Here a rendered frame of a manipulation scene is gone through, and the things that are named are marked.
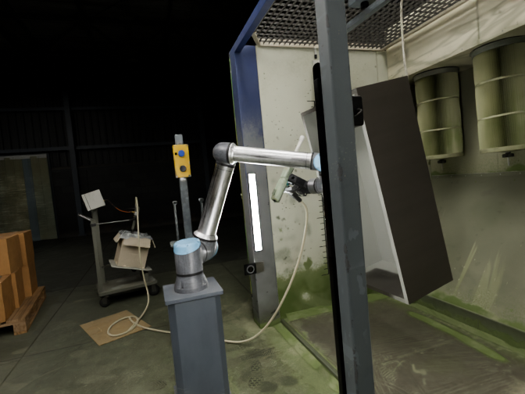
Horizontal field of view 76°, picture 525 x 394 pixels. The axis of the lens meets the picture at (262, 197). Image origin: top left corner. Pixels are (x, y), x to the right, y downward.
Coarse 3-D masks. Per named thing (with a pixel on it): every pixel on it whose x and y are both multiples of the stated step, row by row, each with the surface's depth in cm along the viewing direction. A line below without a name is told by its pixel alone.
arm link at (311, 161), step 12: (216, 144) 186; (228, 144) 178; (216, 156) 181; (228, 156) 177; (240, 156) 176; (252, 156) 174; (264, 156) 173; (276, 156) 171; (288, 156) 169; (300, 156) 168; (312, 156) 166; (300, 168) 172; (312, 168) 168
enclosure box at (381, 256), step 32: (384, 96) 175; (384, 128) 175; (416, 128) 183; (384, 160) 176; (416, 160) 183; (384, 192) 176; (416, 192) 184; (384, 224) 235; (416, 224) 184; (384, 256) 247; (416, 256) 185; (384, 288) 208; (416, 288) 185
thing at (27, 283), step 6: (30, 264) 390; (24, 270) 376; (30, 270) 387; (24, 276) 376; (30, 276) 384; (36, 276) 412; (24, 282) 376; (30, 282) 380; (36, 282) 408; (24, 288) 376; (30, 288) 379; (36, 288) 404; (30, 294) 379
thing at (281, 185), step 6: (300, 138) 213; (300, 144) 212; (288, 168) 203; (294, 168) 206; (282, 174) 203; (288, 174) 202; (282, 180) 200; (276, 186) 200; (282, 186) 199; (288, 186) 204; (276, 192) 197; (282, 192) 199; (276, 198) 195; (294, 198) 208; (300, 198) 210
